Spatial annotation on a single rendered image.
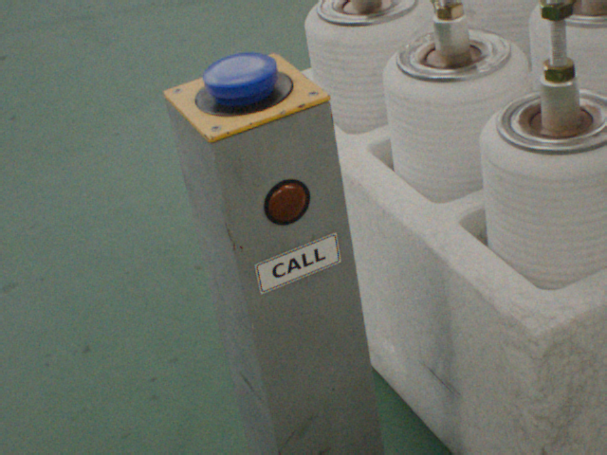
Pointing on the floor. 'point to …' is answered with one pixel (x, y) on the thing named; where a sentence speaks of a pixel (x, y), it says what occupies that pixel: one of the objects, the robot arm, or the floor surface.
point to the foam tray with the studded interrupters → (470, 319)
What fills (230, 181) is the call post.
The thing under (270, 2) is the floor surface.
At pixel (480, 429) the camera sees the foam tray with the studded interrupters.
